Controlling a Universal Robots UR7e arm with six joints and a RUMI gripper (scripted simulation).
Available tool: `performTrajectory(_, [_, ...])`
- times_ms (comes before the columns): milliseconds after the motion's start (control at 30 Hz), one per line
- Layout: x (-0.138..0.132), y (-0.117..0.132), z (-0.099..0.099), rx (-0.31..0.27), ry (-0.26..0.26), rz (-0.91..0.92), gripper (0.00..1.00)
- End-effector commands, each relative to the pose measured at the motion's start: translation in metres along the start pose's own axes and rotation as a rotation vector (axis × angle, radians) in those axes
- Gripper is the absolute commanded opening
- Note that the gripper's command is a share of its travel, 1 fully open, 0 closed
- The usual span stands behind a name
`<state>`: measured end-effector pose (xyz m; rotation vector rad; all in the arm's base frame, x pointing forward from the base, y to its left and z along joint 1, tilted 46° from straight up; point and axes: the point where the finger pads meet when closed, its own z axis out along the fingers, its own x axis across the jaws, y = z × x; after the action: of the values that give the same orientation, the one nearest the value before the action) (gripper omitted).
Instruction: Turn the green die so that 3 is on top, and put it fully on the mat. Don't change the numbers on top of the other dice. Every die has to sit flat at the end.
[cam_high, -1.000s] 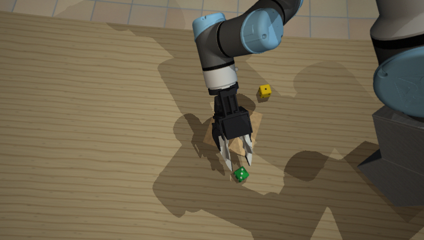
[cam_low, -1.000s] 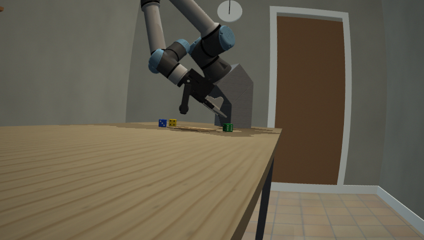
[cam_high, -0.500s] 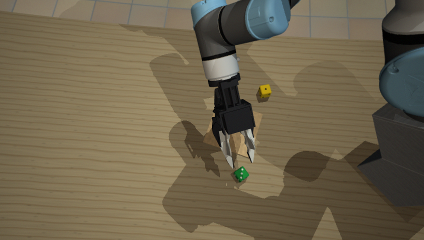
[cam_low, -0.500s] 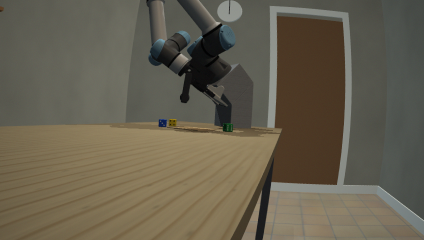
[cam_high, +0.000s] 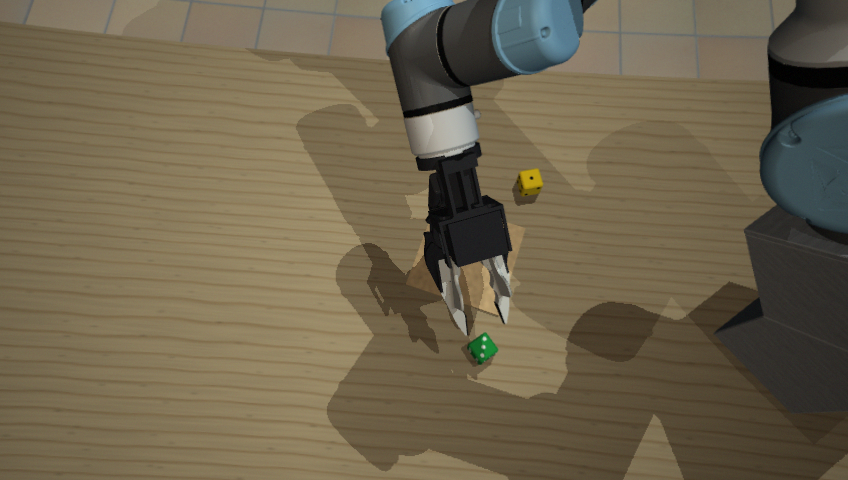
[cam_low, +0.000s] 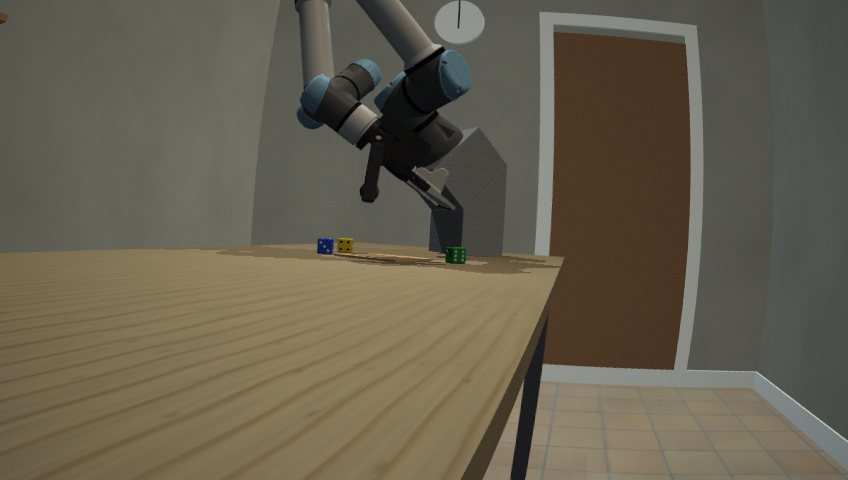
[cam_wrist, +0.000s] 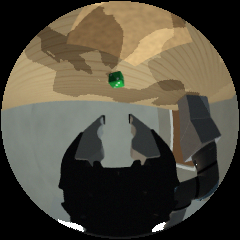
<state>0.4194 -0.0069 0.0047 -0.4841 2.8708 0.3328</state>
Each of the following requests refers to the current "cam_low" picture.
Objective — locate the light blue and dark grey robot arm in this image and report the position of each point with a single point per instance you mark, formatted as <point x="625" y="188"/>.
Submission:
<point x="432" y="79"/>

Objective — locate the blue die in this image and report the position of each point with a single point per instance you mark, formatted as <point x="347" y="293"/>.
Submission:
<point x="325" y="246"/>

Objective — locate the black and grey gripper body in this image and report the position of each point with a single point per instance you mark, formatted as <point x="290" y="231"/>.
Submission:
<point x="397" y="147"/>

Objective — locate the yellow die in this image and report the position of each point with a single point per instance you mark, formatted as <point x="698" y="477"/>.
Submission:
<point x="345" y="245"/>

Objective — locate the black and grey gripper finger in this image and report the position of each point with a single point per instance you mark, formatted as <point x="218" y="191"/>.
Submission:
<point x="423" y="194"/>
<point x="436" y="179"/>

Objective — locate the green die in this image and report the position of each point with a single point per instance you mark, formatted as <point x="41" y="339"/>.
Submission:
<point x="455" y="255"/>

